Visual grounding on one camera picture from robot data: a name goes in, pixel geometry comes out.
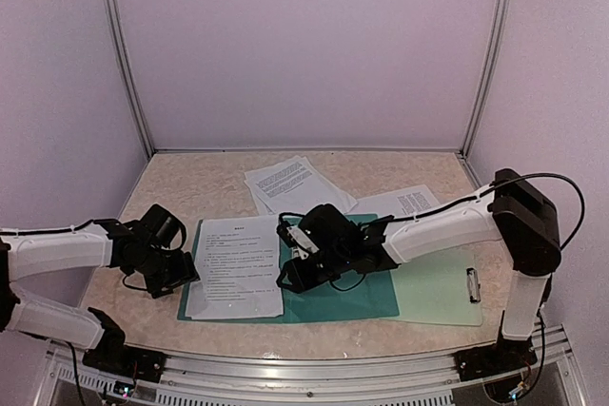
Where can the dark green folder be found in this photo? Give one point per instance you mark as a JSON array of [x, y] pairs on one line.
[[353, 297]]

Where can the printed paper stack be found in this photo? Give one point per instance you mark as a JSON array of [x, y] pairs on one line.
[[294, 185]]

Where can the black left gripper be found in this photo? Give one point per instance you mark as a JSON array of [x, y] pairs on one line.
[[185, 272]]

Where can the front aluminium rail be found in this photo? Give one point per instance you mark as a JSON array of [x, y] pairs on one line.
[[421, 379]]

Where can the right aluminium frame post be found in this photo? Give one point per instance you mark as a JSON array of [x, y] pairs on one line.
[[491, 58]]

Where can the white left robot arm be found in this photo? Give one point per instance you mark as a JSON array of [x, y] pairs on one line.
[[143, 246]]

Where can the light green clipboard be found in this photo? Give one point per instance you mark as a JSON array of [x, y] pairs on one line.
[[439, 288]]

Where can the aluminium frame post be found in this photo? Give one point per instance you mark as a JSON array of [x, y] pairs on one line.
[[491, 58], [120, 47]]

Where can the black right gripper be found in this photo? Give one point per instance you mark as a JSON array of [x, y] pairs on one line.
[[295, 274]]

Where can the printed paper sheet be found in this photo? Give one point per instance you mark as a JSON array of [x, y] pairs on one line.
[[238, 264]]

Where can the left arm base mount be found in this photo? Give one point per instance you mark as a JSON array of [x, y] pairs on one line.
[[112, 355]]

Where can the blank white paper sheet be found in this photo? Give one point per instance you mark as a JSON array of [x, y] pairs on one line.
[[399, 203]]

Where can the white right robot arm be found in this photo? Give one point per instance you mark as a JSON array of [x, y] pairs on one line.
[[510, 210]]

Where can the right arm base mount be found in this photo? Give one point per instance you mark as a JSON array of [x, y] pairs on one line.
[[504, 355]]

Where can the left aluminium frame post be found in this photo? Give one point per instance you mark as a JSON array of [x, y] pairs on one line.
[[120, 47]]

